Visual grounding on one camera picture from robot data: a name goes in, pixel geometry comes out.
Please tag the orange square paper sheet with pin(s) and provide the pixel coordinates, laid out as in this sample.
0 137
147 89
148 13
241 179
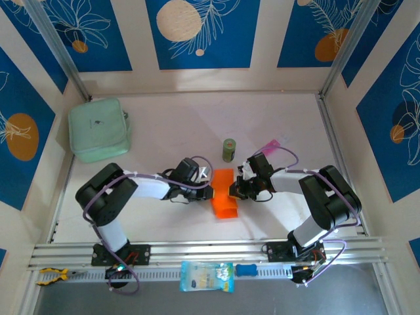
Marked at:
223 178

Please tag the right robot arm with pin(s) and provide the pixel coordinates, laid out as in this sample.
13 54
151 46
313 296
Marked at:
288 180

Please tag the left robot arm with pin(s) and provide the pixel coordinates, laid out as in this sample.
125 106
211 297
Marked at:
147 187

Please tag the pink plastic box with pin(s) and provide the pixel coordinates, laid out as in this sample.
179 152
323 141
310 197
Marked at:
271 146

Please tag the green can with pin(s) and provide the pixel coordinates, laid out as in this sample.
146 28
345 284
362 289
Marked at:
229 151

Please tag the small clear plastic piece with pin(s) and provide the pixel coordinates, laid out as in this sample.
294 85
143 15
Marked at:
285 138

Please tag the blue bone-shaped object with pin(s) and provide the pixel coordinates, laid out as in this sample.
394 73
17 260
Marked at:
246 270

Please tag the wet wipes packet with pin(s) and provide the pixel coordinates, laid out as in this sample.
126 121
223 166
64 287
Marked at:
206 277

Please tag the mint green fabric pouch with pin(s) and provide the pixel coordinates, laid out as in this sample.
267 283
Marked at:
95 128

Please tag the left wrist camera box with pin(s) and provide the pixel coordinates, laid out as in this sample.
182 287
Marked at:
204 172

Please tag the aluminium extrusion rail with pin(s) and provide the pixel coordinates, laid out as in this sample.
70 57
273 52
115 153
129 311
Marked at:
203 249

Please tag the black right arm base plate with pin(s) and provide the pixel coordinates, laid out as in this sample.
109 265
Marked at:
275 251

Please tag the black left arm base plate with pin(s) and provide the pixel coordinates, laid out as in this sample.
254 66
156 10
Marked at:
141 254

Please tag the aluminium frame post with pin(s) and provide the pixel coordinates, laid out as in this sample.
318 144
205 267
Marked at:
55 42
351 46

